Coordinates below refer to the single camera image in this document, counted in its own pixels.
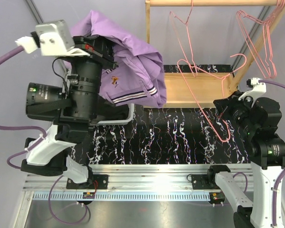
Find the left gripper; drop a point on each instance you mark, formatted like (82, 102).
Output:
(98, 47)

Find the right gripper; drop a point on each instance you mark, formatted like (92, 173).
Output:
(225, 106)

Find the purple garment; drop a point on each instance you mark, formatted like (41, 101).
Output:
(139, 77)

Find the pink hanger with purple garment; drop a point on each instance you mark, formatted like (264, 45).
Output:
(213, 97)

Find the pink wire hanger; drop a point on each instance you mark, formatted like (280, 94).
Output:
(180, 27)

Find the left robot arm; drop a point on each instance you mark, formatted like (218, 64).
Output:
(72, 109)

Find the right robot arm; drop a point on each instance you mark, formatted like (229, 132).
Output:
(258, 118)

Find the wooden clothes rack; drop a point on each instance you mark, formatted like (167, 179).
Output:
(179, 95)

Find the white plastic basket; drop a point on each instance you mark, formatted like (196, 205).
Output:
(108, 114)

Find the black marbled mat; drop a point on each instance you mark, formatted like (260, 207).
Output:
(165, 136)

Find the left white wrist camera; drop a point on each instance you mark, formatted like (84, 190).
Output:
(53, 39)

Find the aluminium corner post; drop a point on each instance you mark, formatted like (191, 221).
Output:
(38, 19)

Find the empty pink wire hangers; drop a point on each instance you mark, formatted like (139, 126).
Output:
(261, 51)

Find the aluminium rail base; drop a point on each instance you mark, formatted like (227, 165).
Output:
(125, 183)

